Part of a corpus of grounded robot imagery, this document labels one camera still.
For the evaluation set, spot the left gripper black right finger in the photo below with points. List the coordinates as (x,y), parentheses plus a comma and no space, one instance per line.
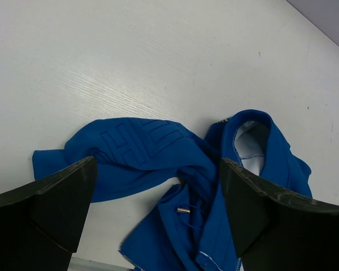
(274,228)

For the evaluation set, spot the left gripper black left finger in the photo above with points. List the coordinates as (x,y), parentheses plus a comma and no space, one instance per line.
(41,223)

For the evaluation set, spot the blue zip jacket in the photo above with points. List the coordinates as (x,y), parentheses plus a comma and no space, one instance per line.
(188,228)

